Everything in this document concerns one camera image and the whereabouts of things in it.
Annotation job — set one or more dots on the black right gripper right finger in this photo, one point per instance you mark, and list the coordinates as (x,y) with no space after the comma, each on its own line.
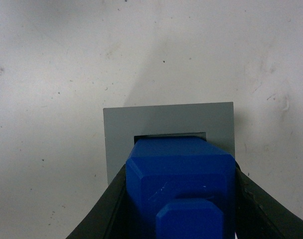
(260,216)

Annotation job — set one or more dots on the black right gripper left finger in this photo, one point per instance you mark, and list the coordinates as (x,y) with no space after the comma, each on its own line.
(108,218)

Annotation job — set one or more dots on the blue block part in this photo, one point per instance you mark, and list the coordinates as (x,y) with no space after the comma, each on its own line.
(180,188)

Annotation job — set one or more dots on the gray square base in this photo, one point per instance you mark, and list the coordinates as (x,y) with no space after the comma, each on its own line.
(122,125)

